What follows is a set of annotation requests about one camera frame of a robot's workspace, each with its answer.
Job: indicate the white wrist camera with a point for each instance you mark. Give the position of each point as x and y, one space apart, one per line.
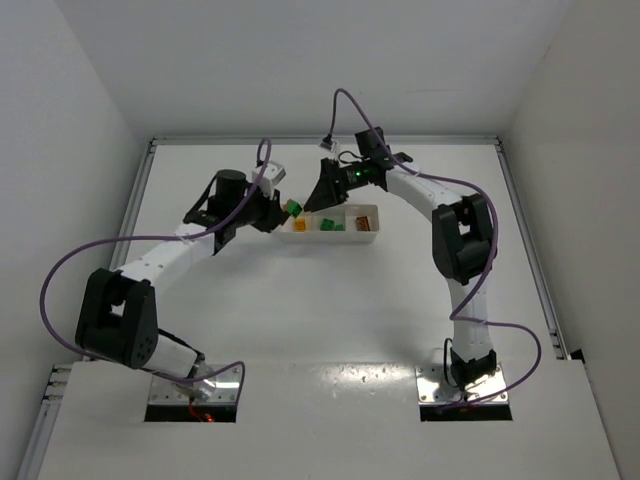
267 177
330 145

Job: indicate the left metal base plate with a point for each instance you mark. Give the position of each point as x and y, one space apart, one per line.
220 389

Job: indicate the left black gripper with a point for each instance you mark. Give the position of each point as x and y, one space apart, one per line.
272 212

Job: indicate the brown square lego plate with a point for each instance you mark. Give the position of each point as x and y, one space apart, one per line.
362 224

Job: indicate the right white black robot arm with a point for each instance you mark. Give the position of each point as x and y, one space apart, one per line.
462 239

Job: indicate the white three-compartment tray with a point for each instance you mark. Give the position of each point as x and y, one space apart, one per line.
344 214

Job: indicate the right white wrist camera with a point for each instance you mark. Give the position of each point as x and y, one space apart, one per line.
330 145

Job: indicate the green lego brick pair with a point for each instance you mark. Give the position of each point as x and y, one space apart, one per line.
293 208

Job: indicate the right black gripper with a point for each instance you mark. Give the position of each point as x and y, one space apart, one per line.
334 178

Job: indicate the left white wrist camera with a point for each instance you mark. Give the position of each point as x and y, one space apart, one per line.
267 177

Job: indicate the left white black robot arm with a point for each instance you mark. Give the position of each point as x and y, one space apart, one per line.
119 315

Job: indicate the yellow lego plate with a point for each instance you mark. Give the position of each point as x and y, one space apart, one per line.
299 225

